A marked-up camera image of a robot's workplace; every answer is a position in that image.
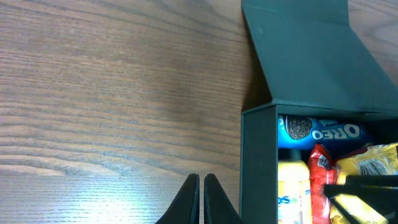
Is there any red snack bag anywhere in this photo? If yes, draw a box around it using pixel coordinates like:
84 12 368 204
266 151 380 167
308 144 377 223

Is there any blue Oreo cookie pack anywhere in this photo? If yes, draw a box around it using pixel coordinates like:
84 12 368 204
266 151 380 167
277 114 374 151

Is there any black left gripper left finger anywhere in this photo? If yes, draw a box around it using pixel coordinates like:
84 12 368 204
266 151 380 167
156 174 200 224

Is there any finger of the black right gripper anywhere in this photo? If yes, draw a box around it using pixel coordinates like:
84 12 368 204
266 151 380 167
323 175 397 224

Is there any yellow snack bag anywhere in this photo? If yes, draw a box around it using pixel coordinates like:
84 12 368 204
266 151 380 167
335 143 397 224

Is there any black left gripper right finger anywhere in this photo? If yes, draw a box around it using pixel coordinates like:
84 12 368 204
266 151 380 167
204 174 244 224

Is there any yellow candy jar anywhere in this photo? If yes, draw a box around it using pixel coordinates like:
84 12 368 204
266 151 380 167
278 161 312 224

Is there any black gift box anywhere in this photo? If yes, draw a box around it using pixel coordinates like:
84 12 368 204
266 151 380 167
239 0 397 223

